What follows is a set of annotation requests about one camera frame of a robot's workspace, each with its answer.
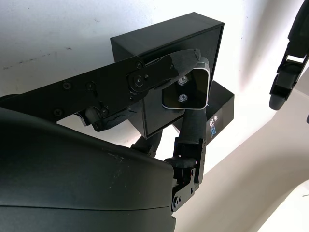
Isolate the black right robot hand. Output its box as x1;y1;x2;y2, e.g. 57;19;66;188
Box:
0;48;209;232

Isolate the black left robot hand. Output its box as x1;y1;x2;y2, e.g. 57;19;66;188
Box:
269;0;309;111

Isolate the small silver RealSense camera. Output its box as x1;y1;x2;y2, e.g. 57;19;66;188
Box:
161;57;210;111

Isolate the black camera box base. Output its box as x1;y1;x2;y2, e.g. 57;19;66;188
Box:
110;11;225;140

